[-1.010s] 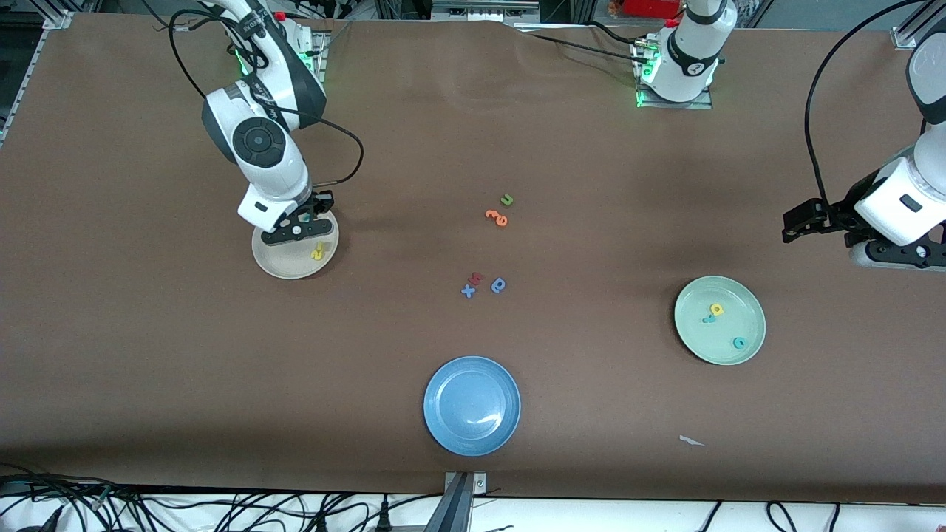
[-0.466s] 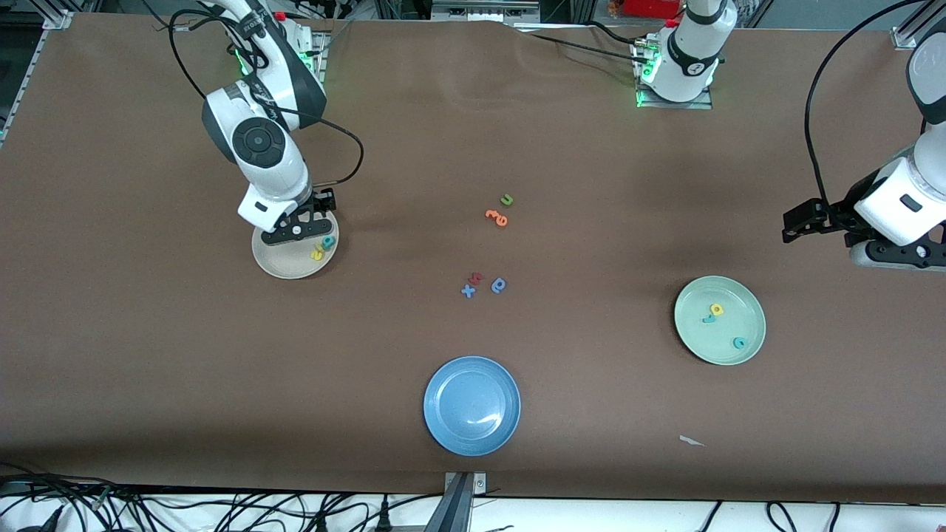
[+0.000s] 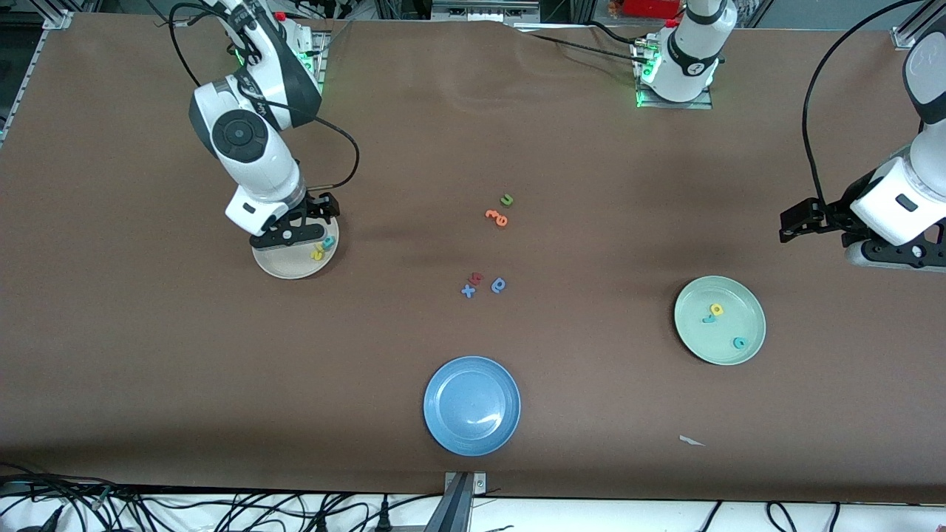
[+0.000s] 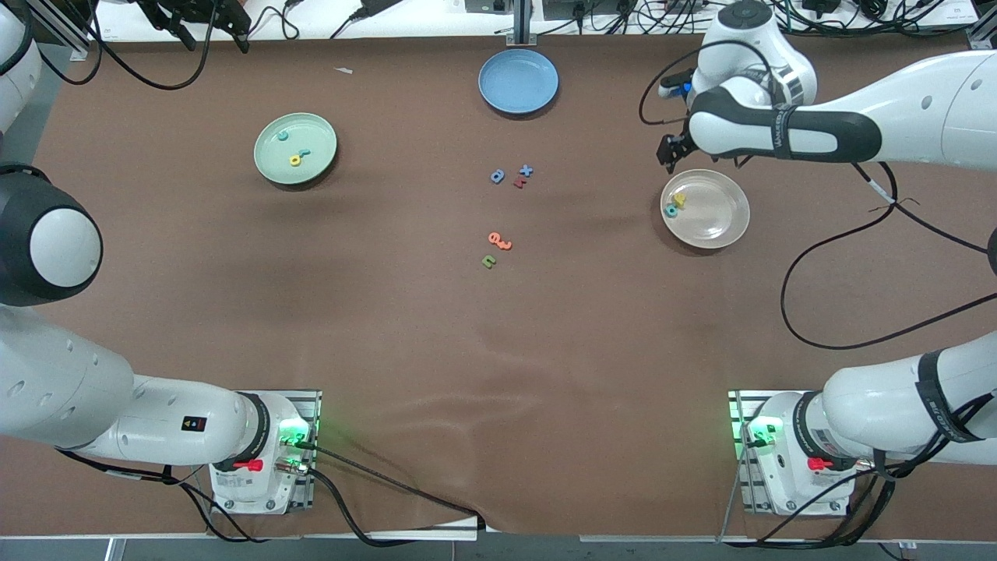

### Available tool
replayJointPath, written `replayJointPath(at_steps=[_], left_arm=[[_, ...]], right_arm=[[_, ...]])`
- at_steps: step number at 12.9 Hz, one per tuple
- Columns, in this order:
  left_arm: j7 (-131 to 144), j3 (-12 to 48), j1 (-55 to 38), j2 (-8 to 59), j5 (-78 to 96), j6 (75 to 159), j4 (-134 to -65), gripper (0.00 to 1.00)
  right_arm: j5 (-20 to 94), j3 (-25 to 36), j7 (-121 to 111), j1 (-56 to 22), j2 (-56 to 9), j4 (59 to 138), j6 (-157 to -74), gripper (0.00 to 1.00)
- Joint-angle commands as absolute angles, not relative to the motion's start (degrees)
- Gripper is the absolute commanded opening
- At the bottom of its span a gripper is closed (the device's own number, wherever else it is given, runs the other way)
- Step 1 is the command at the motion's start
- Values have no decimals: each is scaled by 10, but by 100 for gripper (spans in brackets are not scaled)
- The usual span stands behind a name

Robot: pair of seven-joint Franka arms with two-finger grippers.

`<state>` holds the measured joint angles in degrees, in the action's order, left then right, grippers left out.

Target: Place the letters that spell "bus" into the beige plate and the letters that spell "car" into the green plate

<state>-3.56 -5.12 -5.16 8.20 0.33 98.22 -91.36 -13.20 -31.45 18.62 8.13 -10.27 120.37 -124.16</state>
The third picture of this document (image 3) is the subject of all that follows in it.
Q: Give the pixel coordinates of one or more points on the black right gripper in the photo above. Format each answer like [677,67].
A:
[319,206]

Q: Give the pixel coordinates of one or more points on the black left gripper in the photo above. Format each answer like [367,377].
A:
[834,214]

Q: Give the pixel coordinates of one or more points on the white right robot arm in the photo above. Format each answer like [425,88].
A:
[240,137]

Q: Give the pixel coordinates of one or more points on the beige round plate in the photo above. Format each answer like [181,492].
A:
[284,264]

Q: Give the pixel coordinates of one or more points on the light green round plate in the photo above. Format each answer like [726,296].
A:
[728,329]

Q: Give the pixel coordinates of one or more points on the blue foam letter x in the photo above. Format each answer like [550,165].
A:
[468,291]

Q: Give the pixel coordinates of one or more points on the blue foam letter a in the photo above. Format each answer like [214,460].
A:
[499,285]

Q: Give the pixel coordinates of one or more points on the blue round plate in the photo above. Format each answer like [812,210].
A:
[471,406]

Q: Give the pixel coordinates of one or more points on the white paper scrap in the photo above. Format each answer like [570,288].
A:
[691,441]

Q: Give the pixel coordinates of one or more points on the red box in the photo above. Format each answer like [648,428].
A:
[650,7]

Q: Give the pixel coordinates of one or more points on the grey metal box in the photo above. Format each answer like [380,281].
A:
[484,9]

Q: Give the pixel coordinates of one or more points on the black power plug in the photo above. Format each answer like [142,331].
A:
[384,519]

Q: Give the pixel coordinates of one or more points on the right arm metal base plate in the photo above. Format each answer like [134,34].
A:
[324,44]

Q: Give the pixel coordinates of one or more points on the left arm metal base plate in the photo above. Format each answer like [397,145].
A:
[676,105]

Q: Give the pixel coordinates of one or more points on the aluminium frame rail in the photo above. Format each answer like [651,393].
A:
[59,20]
[903,35]

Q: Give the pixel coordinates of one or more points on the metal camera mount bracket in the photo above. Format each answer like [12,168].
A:
[462,491]

